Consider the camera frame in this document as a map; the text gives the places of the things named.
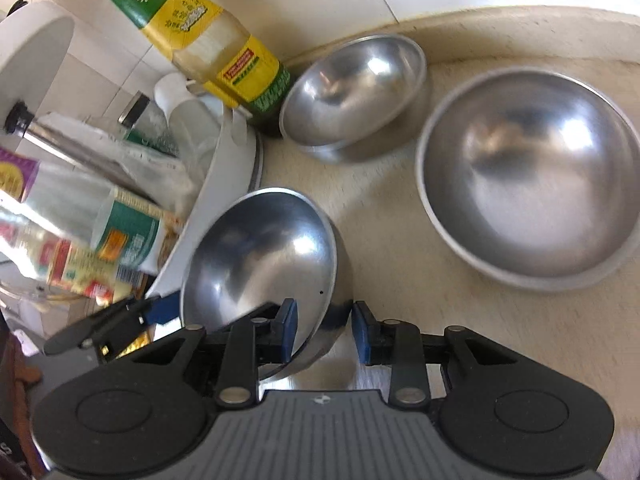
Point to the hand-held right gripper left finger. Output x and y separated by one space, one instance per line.
289 331

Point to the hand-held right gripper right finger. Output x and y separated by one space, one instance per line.
361 332

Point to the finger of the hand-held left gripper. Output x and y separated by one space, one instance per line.
100 324

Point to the stainless steel bowl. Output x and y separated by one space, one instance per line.
530 175
355 92
260 260

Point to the yellow-capped vinegar bottle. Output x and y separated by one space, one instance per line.
55 260

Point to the purple-labelled clear sauce bottle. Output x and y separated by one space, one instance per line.
115 220

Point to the white two-tier spice rack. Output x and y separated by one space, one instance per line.
222 195

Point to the steel-topped oil dispenser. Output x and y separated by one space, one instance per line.
60 141

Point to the silver-capped glass jar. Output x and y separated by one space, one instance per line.
136 111

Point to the white-capped clear bottle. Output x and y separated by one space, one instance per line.
175 97

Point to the green and yellow sauce bottle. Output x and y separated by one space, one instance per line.
200 35

